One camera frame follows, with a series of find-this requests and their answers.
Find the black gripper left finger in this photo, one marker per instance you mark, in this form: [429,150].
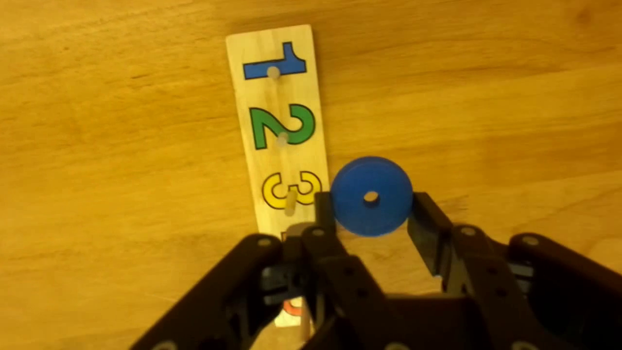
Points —
[258,292]

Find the wooden number peg board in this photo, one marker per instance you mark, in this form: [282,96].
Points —
[282,123]

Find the blue round disc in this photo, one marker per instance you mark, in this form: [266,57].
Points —
[369,195]

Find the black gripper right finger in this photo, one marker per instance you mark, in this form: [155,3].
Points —
[517,279]

